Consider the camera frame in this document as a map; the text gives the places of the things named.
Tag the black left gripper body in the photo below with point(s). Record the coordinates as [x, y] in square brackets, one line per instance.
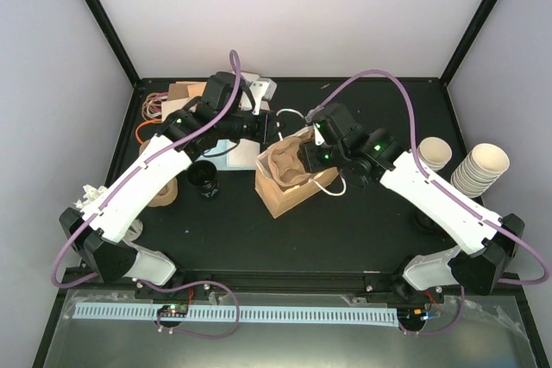
[260, 134]

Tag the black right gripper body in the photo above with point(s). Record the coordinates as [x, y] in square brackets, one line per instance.
[317, 164]

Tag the brown pulp cup carrier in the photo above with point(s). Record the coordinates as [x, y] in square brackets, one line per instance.
[283, 163]

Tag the brown paper takeout bag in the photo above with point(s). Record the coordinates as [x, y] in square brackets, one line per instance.
[279, 201]

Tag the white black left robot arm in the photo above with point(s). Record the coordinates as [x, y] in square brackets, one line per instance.
[229, 108]

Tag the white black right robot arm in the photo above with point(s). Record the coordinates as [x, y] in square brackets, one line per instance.
[485, 241]

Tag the brown white flat paper bag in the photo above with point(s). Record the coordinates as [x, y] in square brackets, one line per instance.
[252, 79]

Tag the short white cup stack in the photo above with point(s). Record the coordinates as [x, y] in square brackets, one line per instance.
[434, 152]

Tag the tall white cup stack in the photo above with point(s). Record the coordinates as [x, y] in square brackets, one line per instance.
[482, 167]

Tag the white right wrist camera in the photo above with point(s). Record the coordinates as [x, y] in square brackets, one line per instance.
[318, 123]

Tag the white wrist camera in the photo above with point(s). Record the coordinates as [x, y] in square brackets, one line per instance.
[263, 90]
[318, 123]

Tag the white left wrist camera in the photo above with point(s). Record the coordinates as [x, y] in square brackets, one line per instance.
[263, 90]

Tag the black enclosure frame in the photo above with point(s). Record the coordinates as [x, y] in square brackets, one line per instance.
[139, 87]

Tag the bundle of bag handles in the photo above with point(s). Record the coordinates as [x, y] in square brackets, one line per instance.
[151, 111]

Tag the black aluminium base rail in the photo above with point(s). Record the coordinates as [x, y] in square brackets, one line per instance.
[378, 287]

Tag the light blue cable duct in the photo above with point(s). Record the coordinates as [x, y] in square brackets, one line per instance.
[243, 314]

